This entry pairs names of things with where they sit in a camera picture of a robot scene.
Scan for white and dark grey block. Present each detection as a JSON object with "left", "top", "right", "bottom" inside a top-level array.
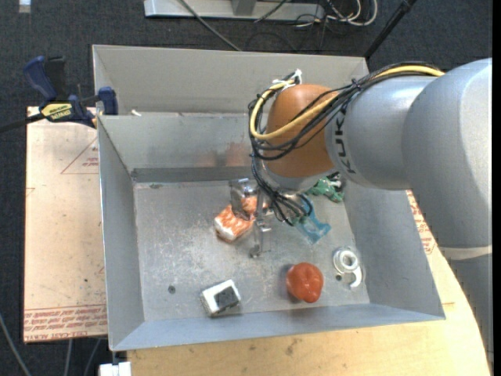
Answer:
[{"left": 200, "top": 279, "right": 243, "bottom": 318}]

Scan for brown cardboard board, red print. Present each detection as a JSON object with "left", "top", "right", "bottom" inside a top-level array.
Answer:
[{"left": 23, "top": 106, "right": 457, "bottom": 345}]

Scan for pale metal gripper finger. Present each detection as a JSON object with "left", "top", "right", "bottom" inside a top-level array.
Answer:
[
  {"left": 249, "top": 223, "right": 273, "bottom": 259},
  {"left": 229, "top": 178, "right": 259, "bottom": 221}
]

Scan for grey metal bin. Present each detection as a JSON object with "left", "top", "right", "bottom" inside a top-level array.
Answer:
[{"left": 92, "top": 44, "right": 446, "bottom": 353}]

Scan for white plastic ring hook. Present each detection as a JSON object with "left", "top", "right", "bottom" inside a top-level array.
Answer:
[{"left": 332, "top": 246, "right": 365, "bottom": 291}]

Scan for green toy animal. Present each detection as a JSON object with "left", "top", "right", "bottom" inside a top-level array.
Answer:
[{"left": 306, "top": 173, "right": 346, "bottom": 204}]

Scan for orange and white toy food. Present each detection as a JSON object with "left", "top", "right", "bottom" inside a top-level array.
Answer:
[{"left": 213, "top": 197, "right": 260, "bottom": 244}]

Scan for blue clear plastic piece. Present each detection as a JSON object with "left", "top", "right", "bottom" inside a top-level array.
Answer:
[{"left": 294, "top": 196, "right": 332, "bottom": 246}]

